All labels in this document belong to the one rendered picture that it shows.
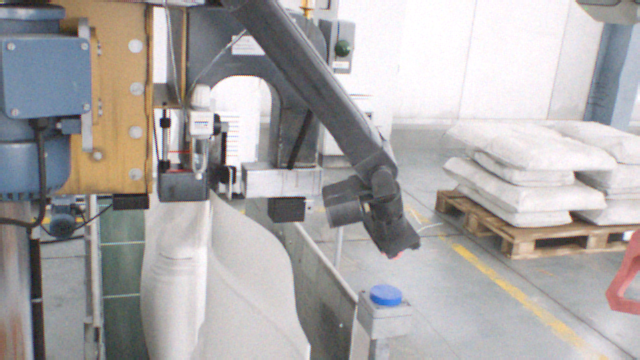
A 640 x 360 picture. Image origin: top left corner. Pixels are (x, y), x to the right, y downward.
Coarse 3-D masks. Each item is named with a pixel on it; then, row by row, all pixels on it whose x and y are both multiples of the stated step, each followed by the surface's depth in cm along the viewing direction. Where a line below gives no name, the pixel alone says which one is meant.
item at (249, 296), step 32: (224, 224) 102; (256, 224) 94; (224, 256) 103; (256, 256) 95; (224, 288) 79; (256, 288) 96; (288, 288) 83; (224, 320) 80; (256, 320) 74; (288, 320) 81; (192, 352) 104; (224, 352) 81; (256, 352) 75; (288, 352) 68
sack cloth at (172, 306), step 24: (168, 216) 148; (192, 216) 138; (168, 240) 140; (192, 240) 139; (144, 264) 152; (168, 264) 142; (192, 264) 142; (144, 288) 152; (168, 288) 145; (192, 288) 145; (144, 312) 154; (168, 312) 146; (192, 312) 147; (144, 336) 158; (168, 336) 148; (192, 336) 149
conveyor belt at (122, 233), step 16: (112, 208) 276; (112, 224) 259; (128, 224) 260; (144, 224) 262; (112, 240) 244; (128, 240) 246; (144, 240) 247; (112, 256) 231; (128, 256) 232; (112, 272) 219; (128, 272) 220; (112, 288) 209; (128, 288) 210; (112, 304) 199; (128, 304) 200; (112, 320) 190; (128, 320) 191; (112, 336) 182; (128, 336) 183; (112, 352) 175; (128, 352) 175; (144, 352) 176
